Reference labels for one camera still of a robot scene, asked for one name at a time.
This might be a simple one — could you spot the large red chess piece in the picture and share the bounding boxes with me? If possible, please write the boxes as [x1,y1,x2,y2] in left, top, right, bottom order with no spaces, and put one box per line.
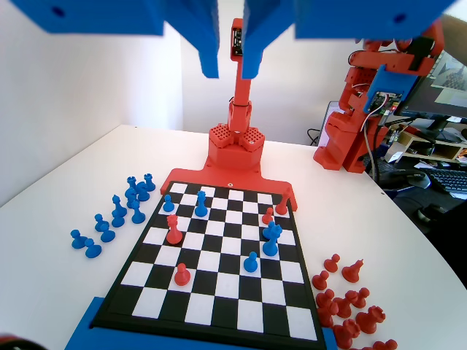
[341,258,365,284]

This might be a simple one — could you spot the black computer monitor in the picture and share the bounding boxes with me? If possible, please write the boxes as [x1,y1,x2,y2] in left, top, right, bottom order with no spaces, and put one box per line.
[395,49,467,144]

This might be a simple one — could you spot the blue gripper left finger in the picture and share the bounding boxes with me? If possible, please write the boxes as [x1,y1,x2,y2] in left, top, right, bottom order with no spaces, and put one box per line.
[6,0,220,79]

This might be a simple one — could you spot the grey computer mouse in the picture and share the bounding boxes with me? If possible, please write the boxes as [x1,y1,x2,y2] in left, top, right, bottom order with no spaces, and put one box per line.
[395,170,433,190]

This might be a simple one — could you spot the black white chessboard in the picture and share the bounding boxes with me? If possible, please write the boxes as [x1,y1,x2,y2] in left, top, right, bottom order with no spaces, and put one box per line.
[89,179,328,342]

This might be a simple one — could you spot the black office chair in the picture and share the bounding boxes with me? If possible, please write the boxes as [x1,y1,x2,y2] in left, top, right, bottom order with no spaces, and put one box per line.
[379,182,467,263]

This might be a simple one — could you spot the black keyboard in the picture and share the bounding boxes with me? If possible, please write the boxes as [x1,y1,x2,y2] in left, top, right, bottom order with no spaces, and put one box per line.
[426,168,467,200]

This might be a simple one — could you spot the white servo cable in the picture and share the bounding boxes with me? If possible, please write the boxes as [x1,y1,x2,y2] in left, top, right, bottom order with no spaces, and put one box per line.
[359,101,384,187]

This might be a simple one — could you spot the blue knight on board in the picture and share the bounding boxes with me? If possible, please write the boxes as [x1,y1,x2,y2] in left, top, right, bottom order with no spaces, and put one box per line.
[194,190,209,219]

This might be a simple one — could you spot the blue controller board holder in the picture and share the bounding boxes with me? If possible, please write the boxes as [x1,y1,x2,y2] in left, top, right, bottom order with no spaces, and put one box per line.
[363,64,417,114]

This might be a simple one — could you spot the blue board mounting plate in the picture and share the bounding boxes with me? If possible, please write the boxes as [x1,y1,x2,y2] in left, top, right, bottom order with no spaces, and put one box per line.
[64,296,339,350]

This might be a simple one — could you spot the red chess bishop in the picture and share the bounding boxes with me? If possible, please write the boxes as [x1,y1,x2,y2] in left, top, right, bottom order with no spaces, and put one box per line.
[317,308,335,327]

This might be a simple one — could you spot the red chess king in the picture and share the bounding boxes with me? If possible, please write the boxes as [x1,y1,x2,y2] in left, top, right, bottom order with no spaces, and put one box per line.
[274,187,292,216]

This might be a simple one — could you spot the controller circuit board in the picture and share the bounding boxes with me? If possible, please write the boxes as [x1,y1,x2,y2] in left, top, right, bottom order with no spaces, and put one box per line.
[368,90,402,110]

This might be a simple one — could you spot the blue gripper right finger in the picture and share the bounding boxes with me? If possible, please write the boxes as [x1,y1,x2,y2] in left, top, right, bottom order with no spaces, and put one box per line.
[241,0,461,80]

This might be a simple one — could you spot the black wall cable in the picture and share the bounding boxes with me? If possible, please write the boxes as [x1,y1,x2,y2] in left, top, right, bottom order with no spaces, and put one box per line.
[306,127,324,147]

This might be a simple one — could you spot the tall blue chess piece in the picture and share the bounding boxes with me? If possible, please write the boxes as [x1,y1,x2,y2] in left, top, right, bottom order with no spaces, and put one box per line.
[110,195,125,228]

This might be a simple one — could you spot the blue chess king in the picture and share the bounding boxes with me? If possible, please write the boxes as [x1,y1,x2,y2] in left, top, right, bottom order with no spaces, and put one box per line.
[262,224,284,257]

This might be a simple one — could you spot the wooden monitor riser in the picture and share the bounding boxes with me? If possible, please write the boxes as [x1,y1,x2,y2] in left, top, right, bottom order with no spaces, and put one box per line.
[396,125,467,161]

